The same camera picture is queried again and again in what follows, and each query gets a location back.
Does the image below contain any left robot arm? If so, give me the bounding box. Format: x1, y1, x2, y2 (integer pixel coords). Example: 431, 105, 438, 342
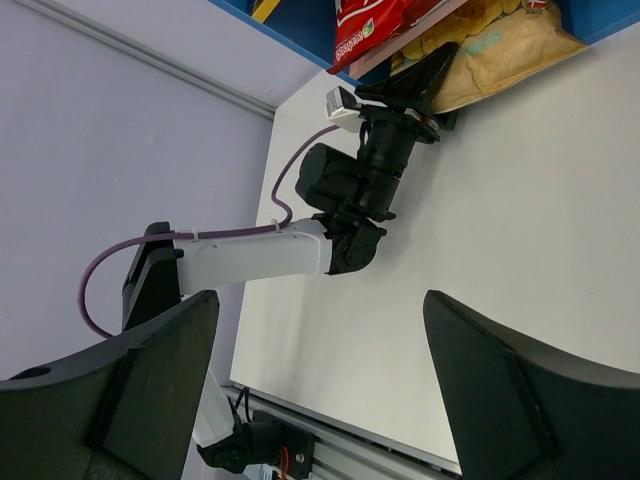
121, 41, 459, 479

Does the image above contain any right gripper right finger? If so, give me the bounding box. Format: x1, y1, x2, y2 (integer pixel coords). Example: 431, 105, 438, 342
423, 290, 639, 479

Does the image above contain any red Chuba bag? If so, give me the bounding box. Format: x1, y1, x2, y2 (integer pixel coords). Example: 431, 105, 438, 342
328, 0, 441, 75

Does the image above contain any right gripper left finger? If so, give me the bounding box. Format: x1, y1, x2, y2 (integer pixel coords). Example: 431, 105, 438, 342
1, 290, 219, 479

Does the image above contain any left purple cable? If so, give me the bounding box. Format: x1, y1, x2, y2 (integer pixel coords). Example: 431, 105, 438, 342
79, 124, 341, 341

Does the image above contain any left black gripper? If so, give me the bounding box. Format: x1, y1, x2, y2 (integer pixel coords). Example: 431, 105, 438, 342
355, 42, 459, 173

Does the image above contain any aluminium mounting rail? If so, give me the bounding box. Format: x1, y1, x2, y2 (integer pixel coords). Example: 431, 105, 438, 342
249, 396, 460, 479

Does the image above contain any blue shelf with coloured boards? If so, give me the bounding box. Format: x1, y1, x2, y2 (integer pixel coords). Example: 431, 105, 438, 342
212, 1, 639, 85

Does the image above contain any yellow chips bag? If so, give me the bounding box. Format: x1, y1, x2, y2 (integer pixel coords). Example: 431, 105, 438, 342
391, 1, 587, 113

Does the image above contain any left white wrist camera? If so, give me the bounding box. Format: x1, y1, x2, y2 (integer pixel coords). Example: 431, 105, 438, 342
326, 86, 365, 134

